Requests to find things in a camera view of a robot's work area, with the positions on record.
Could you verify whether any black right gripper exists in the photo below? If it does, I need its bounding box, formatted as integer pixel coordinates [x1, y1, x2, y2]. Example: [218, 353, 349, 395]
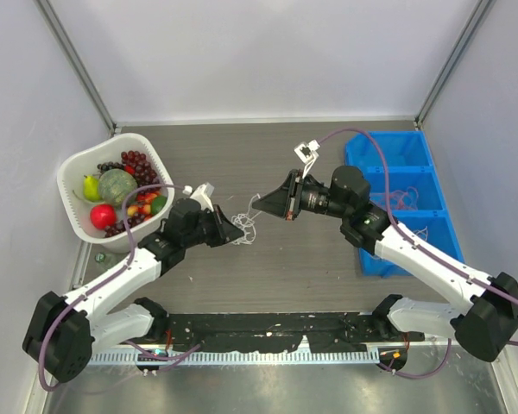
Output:
[253, 168, 351, 221]

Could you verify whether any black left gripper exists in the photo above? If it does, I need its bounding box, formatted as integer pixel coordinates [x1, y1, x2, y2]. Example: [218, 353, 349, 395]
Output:
[182, 204, 242, 248]

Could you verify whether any white thin cable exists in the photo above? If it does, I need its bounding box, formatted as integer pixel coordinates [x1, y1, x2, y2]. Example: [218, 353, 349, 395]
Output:
[230, 193, 263, 247]

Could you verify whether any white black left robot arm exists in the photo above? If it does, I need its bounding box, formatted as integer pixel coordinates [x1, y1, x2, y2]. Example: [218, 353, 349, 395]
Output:
[22, 198, 244, 391]

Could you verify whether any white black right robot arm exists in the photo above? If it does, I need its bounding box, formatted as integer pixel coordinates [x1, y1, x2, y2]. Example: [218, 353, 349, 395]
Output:
[252, 166, 518, 362]

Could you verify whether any green lime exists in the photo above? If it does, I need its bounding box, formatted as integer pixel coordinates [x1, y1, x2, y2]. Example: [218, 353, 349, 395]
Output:
[150, 195, 167, 216]

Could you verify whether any red grape bunch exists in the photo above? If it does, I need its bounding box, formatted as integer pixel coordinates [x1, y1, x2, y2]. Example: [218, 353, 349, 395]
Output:
[121, 150, 160, 187]

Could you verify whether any green melon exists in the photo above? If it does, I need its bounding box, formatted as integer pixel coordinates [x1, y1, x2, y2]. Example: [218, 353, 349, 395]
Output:
[98, 169, 137, 208]

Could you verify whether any red apple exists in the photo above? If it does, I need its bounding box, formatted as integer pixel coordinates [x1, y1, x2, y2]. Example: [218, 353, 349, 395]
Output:
[90, 204, 117, 230]

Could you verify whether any blue plastic divided bin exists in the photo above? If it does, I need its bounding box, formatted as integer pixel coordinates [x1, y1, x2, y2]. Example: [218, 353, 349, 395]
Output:
[345, 131, 464, 261]

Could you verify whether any clear glass jar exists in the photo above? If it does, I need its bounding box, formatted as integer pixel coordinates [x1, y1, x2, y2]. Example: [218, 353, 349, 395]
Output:
[95, 253, 106, 263]

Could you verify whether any dark purple grape bunch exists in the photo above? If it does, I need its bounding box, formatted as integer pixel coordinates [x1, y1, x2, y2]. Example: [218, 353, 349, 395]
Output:
[97, 161, 124, 173]

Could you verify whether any green yellow pear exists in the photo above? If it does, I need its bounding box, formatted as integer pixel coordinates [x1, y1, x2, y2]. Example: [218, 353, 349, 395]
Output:
[83, 175, 102, 203]

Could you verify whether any white plastic fruit basket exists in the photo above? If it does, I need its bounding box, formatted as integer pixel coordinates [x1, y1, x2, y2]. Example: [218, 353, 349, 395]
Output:
[57, 133, 175, 253]

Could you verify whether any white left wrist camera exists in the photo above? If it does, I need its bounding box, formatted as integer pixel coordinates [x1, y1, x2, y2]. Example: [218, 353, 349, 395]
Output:
[182, 182, 215, 211]

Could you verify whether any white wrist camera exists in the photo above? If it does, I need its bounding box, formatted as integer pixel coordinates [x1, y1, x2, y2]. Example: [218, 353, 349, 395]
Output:
[182, 182, 215, 211]
[294, 140, 320, 178]

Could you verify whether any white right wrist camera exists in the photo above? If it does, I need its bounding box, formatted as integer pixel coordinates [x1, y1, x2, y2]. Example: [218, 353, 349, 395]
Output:
[294, 140, 320, 178]

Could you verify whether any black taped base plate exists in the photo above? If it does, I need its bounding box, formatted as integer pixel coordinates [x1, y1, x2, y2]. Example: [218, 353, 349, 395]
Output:
[132, 312, 425, 354]

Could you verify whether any white slotted cable duct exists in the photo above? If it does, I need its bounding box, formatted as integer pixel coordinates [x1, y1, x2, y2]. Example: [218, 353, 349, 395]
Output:
[89, 347, 380, 367]

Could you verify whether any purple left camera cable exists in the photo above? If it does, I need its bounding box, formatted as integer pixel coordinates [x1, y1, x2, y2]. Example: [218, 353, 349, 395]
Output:
[36, 184, 191, 392]

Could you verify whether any aluminium corner frame post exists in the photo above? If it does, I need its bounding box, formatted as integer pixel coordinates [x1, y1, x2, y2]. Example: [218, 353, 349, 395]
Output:
[414, 0, 496, 130]

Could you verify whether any left aluminium frame post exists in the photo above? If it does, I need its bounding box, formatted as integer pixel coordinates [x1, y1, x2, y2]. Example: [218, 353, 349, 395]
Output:
[34, 0, 117, 136]

